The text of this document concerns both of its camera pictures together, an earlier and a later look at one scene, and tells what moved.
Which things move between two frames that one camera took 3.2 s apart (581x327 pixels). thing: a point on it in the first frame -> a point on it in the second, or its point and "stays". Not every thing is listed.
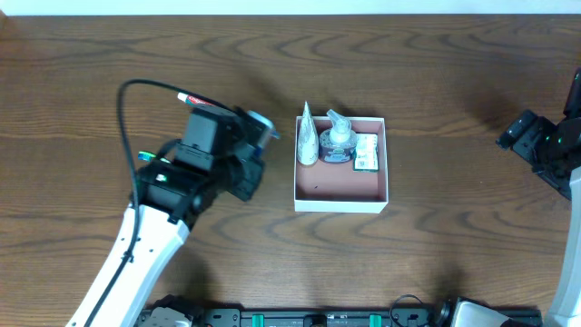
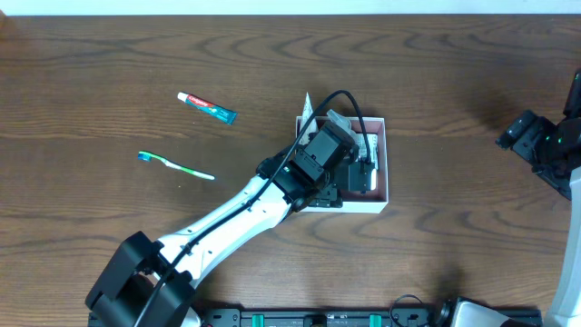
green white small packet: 366,153 stays
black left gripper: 247,180 -> 357,177
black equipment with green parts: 205,317 stays
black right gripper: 515,133 stays
